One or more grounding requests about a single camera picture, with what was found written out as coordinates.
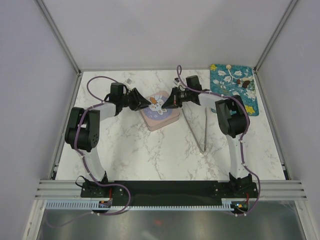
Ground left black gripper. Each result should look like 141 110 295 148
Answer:
120 88 151 113

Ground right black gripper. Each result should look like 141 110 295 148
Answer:
162 87 192 110

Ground tin lid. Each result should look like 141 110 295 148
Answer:
140 90 180 116

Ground metal tongs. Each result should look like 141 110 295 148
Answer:
181 104 208 155

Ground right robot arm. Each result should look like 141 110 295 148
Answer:
162 75 252 198

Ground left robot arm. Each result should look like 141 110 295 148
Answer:
64 83 151 197

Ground pink chocolate tin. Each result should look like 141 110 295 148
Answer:
142 113 180 132

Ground blue floral tray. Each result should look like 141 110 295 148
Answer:
210 64 260 117

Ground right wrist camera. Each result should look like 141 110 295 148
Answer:
173 77 180 86

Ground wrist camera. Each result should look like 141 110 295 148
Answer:
124 78 133 87
173 77 180 86

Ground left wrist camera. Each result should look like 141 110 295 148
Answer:
124 78 133 87

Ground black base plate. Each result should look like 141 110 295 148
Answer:
80 180 258 206

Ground white cable duct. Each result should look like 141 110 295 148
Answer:
45 199 234 211

